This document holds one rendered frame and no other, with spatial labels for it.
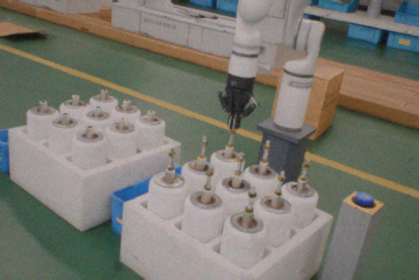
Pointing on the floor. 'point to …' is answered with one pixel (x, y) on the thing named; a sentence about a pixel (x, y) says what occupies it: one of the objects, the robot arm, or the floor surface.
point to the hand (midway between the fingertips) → (234, 123)
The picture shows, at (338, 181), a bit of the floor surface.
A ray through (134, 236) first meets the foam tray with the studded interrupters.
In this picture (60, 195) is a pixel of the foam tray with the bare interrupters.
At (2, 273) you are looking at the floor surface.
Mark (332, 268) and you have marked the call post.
